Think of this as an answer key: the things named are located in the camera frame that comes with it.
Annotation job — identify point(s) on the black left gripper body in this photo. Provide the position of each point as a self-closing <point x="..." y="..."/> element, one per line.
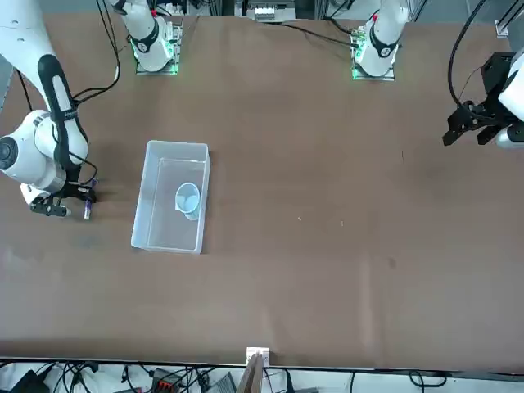
<point x="493" y="73"/>

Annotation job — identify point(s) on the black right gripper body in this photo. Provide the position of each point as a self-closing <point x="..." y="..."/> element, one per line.
<point x="67" y="191"/>

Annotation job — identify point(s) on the purple marker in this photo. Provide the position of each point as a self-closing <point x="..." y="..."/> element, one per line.
<point x="87" y="213"/>

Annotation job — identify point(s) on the blue pencil holder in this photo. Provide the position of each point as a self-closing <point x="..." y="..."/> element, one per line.
<point x="192" y="210"/>

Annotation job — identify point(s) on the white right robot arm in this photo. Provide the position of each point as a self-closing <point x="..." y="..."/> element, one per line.
<point x="24" y="41"/>

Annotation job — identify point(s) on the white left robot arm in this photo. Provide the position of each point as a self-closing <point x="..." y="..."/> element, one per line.
<point x="385" y="41"/>

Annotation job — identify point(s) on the clear plastic box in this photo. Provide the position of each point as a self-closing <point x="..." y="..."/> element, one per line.
<point x="163" y="247"/>

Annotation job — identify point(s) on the black orange power strip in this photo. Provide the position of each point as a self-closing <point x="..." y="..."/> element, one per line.
<point x="165" y="380"/>

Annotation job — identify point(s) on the grey socket block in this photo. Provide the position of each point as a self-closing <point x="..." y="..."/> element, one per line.
<point x="264" y="13"/>

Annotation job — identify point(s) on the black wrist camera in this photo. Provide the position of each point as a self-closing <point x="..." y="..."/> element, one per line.
<point x="49" y="209"/>

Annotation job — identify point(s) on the aluminium frame rail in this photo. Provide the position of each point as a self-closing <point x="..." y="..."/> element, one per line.
<point x="505" y="24"/>

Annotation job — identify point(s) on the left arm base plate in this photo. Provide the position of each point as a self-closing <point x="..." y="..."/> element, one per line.
<point x="355" y="75"/>

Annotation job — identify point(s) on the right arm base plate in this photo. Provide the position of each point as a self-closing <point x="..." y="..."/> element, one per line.
<point x="177" y="49"/>

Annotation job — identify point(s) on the aluminium post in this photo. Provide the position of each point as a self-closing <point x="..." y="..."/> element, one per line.
<point x="251" y="376"/>

